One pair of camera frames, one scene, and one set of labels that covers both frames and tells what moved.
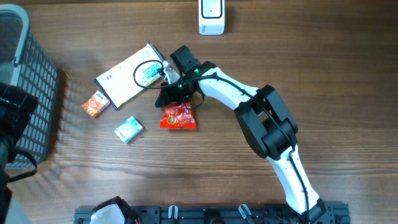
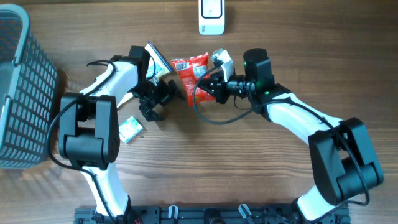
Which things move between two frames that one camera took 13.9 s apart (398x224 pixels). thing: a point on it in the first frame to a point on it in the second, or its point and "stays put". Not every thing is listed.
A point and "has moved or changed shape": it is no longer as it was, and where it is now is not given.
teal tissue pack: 129,130 stays put
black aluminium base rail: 221,214 stays put
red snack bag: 178,116 has moved or changed shape
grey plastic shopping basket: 25,64 stays put
